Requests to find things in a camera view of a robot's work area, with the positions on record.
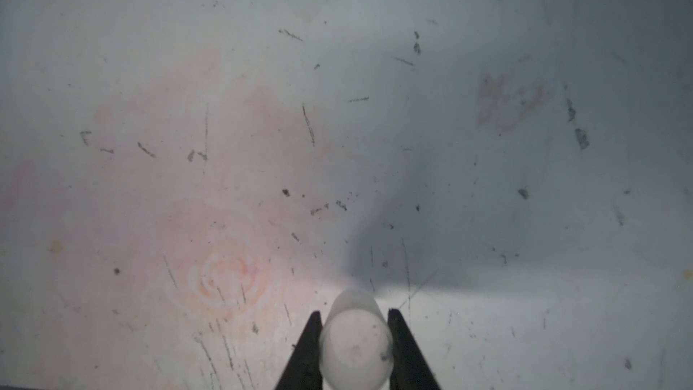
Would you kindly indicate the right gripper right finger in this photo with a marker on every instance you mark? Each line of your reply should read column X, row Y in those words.
column 410, row 368

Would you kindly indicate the white glue stick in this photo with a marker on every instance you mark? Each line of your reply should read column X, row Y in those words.
column 356, row 344

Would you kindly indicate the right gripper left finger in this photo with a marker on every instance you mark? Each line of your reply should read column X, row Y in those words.
column 302, row 370

